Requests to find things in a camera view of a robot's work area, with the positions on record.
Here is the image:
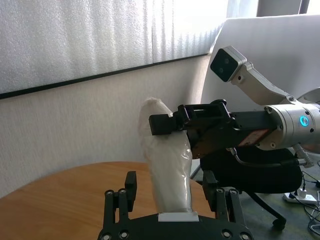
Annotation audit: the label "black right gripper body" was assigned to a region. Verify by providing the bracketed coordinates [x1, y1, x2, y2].
[186, 98, 279, 160]

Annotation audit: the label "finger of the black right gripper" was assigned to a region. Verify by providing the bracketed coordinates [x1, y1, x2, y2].
[148, 104, 194, 137]

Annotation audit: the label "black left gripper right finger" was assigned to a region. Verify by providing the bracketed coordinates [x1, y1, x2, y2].
[202, 169, 248, 227]

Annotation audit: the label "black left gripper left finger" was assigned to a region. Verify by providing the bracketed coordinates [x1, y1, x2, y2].
[103, 170, 138, 227]

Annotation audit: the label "white sandbag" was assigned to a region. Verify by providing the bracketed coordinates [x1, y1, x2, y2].
[138, 96, 194, 215]

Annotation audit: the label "black office chair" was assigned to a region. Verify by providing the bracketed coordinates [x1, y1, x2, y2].
[196, 144, 304, 231]

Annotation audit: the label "white power strip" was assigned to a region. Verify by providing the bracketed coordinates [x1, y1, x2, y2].
[282, 191, 319, 205]

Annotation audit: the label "white rounded panel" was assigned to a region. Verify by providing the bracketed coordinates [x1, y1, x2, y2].
[199, 14, 320, 112]

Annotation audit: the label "dark window pillar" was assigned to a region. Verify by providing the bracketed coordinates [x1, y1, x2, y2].
[257, 0, 309, 18]

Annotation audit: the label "right arm connector cable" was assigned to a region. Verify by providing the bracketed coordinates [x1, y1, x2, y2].
[226, 143, 314, 169]

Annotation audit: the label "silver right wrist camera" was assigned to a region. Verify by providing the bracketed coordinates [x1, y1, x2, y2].
[209, 45, 300, 107]

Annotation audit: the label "black floor cable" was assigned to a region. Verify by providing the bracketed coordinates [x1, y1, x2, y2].
[301, 172, 317, 193]

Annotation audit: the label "grey floor cables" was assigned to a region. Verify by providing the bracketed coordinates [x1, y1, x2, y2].
[303, 203, 320, 240]

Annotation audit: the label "black wall rail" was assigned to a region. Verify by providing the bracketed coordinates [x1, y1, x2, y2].
[0, 51, 210, 100]

